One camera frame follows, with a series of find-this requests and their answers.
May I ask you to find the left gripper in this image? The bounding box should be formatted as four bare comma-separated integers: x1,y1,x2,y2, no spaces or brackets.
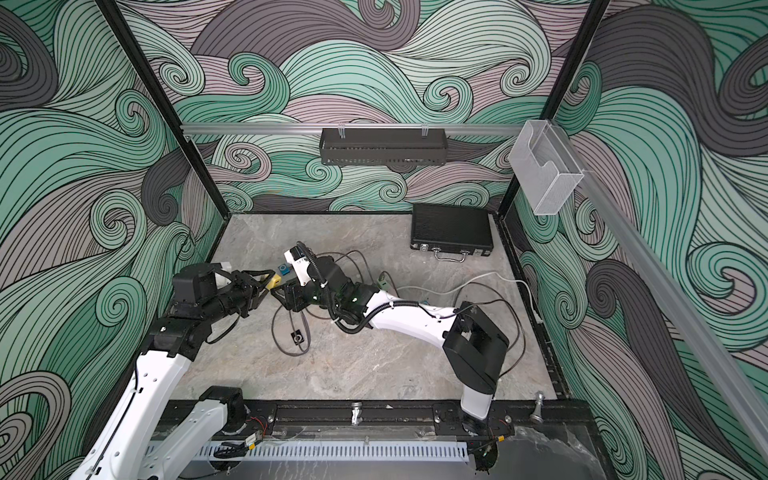
200,270,273,326

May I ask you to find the grey cable of pink charger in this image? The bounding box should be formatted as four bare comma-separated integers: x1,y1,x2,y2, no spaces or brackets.
323,248,385,289

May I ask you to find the aluminium rail back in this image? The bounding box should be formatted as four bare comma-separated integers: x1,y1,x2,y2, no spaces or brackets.
180,121,523,137

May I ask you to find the clear acrylic wall holder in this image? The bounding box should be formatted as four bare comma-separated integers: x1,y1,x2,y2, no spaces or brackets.
508,120,584,216

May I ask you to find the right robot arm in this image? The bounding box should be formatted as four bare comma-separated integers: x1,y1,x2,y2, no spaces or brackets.
273,242,511,436

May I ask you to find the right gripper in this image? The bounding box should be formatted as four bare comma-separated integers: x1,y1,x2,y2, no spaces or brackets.
272,274,345,314

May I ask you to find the black mp3 player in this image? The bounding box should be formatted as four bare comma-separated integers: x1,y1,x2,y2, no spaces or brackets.
291,330,305,346

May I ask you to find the white power strip cord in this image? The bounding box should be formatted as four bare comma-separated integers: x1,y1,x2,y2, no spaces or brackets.
398,271,544,325

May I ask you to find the black hard case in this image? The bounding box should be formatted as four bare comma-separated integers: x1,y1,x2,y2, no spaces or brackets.
409,204,494,263

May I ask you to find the aluminium rail right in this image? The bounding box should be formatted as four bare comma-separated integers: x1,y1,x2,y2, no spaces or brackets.
551,122,768,463

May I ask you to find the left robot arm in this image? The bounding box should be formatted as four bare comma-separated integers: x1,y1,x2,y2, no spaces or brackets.
72,263,275,479

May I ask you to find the yellow charger adapter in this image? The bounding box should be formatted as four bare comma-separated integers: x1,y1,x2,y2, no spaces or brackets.
265,274,282,290

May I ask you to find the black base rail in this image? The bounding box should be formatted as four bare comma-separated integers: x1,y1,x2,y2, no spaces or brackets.
161,398,595,428

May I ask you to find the black wall shelf tray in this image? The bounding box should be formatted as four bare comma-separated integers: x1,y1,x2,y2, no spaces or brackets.
319,127,448,166

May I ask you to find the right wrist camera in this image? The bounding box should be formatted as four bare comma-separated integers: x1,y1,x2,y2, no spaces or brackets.
284,246,312,286

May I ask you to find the aluminium rail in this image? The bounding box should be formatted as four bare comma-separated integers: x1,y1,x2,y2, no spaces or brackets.
180,121,523,137
551,122,768,463

